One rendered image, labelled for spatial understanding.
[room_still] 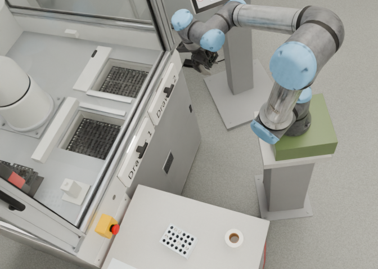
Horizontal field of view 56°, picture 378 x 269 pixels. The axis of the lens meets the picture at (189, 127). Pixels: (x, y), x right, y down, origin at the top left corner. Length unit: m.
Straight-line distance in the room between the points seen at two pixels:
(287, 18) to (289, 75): 0.21
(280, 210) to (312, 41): 1.48
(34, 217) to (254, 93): 1.90
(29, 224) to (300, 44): 0.87
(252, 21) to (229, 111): 1.45
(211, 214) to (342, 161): 1.21
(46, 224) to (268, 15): 0.91
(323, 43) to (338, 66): 1.94
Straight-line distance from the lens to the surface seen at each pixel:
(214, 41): 1.20
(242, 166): 2.40
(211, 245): 1.46
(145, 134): 1.56
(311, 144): 1.51
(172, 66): 1.70
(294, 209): 2.28
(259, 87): 2.69
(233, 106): 2.60
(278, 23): 1.13
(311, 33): 0.97
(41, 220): 1.16
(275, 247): 2.23
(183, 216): 1.51
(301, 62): 0.92
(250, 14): 1.20
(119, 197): 1.53
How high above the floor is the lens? 2.17
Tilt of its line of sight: 57 degrees down
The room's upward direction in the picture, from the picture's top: 18 degrees counter-clockwise
